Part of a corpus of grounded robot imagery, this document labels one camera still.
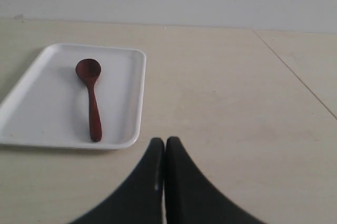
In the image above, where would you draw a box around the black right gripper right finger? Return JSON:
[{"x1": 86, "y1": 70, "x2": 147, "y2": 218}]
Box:
[{"x1": 164, "y1": 137, "x2": 262, "y2": 223}]

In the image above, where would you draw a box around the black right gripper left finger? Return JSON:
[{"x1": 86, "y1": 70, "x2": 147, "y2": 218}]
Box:
[{"x1": 72, "y1": 138, "x2": 165, "y2": 223}]

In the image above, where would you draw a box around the dark red wooden spoon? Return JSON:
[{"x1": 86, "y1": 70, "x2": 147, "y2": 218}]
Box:
[{"x1": 75, "y1": 59, "x2": 102, "y2": 142}]

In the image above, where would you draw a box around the white rectangular plastic tray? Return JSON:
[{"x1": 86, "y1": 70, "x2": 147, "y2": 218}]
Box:
[{"x1": 1, "y1": 43, "x2": 146, "y2": 150}]

